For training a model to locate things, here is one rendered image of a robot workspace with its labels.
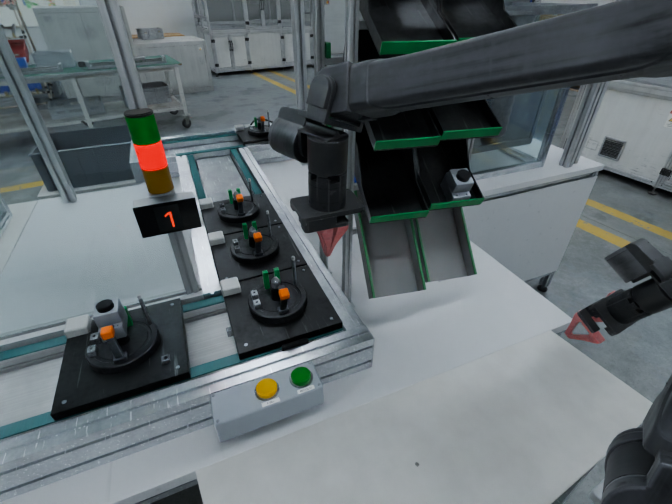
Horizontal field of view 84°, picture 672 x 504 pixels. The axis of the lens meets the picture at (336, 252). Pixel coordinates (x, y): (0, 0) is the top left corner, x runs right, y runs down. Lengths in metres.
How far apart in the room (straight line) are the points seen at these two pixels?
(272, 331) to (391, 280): 0.31
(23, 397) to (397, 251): 0.86
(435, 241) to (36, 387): 0.96
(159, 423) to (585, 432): 0.85
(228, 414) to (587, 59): 0.72
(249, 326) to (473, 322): 0.59
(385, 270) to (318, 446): 0.41
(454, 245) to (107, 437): 0.86
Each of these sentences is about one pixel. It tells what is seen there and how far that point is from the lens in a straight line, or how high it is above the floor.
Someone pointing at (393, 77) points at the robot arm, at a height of 1.52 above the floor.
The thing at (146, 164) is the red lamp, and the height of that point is 1.32.
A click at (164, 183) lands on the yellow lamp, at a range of 0.83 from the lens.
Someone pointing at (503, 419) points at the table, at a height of 0.86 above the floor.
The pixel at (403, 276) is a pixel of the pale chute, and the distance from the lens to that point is 0.93.
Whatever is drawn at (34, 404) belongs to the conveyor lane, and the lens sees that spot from 1.01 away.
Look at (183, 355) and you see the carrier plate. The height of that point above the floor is 0.97.
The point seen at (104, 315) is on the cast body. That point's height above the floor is 1.08.
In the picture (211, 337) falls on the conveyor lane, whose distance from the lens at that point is 0.96.
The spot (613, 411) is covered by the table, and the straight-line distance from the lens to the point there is 1.05.
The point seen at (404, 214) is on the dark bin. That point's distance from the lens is 0.81.
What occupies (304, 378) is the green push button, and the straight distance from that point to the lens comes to 0.77.
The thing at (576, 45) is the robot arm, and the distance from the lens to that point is 0.41.
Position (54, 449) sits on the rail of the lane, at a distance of 0.87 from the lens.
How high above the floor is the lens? 1.60
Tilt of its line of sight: 35 degrees down
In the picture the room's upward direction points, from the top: straight up
